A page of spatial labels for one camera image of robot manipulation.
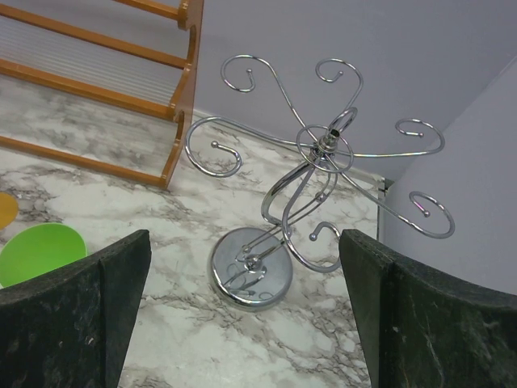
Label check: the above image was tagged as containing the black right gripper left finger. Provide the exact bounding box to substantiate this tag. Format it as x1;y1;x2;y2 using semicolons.
1;230;151;387

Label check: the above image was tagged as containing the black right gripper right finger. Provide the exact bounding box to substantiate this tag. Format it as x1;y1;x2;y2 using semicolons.
339;230;516;387

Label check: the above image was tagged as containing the green plastic wine glass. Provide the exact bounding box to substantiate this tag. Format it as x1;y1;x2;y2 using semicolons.
1;222;88;288

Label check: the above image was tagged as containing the yellow plastic wine glass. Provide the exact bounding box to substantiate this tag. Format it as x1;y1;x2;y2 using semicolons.
0;192;19;230

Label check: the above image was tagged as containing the chrome wine glass rack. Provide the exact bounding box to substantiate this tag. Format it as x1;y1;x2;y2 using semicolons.
184;54;456;312

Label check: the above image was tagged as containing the wooden shelf rack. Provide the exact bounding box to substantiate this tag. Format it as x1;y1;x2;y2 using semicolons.
1;1;204;188

